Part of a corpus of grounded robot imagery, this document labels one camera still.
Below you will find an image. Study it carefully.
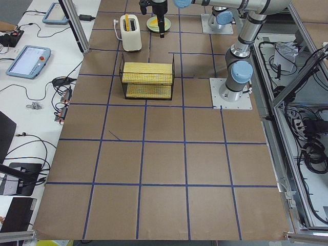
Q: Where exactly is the aluminium frame post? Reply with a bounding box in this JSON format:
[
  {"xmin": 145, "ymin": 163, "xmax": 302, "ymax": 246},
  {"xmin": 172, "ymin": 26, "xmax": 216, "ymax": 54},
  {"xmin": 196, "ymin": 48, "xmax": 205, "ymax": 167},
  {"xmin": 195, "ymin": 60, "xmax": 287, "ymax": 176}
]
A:
[{"xmin": 58, "ymin": 0, "xmax": 90, "ymax": 54}]

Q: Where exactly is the white toaster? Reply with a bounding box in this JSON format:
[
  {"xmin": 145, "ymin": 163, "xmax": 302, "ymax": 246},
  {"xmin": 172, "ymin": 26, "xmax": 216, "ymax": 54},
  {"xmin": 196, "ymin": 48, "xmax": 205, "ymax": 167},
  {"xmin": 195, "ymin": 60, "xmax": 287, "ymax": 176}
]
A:
[{"xmin": 119, "ymin": 14, "xmax": 142, "ymax": 52}]

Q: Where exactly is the light green plate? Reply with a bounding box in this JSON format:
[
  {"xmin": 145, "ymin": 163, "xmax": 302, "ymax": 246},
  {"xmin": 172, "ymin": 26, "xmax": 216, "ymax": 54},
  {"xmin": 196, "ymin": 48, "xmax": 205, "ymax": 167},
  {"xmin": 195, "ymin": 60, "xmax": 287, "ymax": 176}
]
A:
[{"xmin": 146, "ymin": 16, "xmax": 171, "ymax": 33}]

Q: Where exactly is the bread slice in toaster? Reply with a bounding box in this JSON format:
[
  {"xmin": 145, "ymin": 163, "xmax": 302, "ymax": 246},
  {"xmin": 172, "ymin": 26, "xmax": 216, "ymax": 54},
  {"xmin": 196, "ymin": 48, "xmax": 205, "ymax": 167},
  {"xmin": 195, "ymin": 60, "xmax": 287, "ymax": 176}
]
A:
[{"xmin": 125, "ymin": 14, "xmax": 130, "ymax": 32}]

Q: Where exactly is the near teach pendant tablet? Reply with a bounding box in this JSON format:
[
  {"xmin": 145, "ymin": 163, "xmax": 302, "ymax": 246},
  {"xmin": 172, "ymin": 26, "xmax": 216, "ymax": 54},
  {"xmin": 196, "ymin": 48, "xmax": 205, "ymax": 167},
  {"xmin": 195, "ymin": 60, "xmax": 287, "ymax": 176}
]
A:
[{"xmin": 6, "ymin": 45, "xmax": 51, "ymax": 79}]

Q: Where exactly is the far teach pendant tablet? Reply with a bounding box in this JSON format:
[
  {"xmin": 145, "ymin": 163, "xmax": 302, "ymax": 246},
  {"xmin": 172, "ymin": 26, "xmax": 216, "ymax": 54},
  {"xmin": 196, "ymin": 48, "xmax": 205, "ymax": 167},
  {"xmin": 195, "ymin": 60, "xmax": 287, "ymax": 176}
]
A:
[{"xmin": 42, "ymin": 3, "xmax": 68, "ymax": 25}]

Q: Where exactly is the white toaster power cord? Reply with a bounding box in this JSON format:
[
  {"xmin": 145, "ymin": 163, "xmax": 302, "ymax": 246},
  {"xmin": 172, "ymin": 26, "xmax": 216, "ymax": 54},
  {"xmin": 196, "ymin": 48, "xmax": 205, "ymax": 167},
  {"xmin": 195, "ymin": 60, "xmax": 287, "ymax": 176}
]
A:
[{"xmin": 113, "ymin": 19, "xmax": 122, "ymax": 42}]

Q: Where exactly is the black wire basket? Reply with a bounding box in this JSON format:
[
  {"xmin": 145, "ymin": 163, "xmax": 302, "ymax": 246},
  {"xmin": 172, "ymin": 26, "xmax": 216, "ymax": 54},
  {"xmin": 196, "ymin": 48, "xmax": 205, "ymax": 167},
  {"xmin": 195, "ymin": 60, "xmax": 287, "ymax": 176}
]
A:
[{"xmin": 118, "ymin": 52, "xmax": 176, "ymax": 101}]

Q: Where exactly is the teach pendant tablet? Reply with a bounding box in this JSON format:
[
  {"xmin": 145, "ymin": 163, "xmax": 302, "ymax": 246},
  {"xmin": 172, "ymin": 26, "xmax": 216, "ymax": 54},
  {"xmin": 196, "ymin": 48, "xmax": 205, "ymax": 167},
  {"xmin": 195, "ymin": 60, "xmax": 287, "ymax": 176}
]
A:
[
  {"xmin": 42, "ymin": 3, "xmax": 68, "ymax": 25},
  {"xmin": 6, "ymin": 45, "xmax": 51, "ymax": 79}
]

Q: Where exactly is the triangular bread on plate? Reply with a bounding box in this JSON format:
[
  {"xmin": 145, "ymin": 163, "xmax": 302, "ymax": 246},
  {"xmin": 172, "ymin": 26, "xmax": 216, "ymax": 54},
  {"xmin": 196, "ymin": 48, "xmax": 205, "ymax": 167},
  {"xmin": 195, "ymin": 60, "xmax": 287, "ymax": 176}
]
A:
[{"xmin": 149, "ymin": 17, "xmax": 158, "ymax": 28}]

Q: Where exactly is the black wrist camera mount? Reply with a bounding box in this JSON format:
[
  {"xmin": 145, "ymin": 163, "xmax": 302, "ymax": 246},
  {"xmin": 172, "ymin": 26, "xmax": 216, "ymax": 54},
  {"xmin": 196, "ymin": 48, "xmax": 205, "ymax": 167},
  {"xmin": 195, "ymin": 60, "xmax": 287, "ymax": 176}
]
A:
[{"xmin": 139, "ymin": 0, "xmax": 153, "ymax": 15}]

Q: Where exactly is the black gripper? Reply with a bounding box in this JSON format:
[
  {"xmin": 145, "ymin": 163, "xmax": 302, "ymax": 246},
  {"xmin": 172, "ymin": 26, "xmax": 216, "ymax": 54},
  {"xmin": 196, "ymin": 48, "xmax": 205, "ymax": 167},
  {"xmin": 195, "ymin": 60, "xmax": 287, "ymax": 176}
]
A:
[{"xmin": 151, "ymin": 0, "xmax": 168, "ymax": 38}]

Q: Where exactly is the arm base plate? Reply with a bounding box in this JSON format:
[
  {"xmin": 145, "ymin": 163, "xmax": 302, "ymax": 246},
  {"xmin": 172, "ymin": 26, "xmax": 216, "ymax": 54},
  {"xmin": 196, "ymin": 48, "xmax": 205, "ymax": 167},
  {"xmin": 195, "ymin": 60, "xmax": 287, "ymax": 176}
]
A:
[
  {"xmin": 201, "ymin": 14, "xmax": 234, "ymax": 35},
  {"xmin": 210, "ymin": 78, "xmax": 253, "ymax": 110}
]

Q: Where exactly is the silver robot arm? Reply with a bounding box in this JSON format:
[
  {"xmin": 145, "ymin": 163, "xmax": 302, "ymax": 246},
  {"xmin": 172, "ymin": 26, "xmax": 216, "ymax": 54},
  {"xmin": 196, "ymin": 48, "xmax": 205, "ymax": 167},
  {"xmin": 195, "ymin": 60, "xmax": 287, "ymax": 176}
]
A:
[
  {"xmin": 173, "ymin": 1, "xmax": 290, "ymax": 44},
  {"xmin": 220, "ymin": 11, "xmax": 267, "ymax": 103}
]

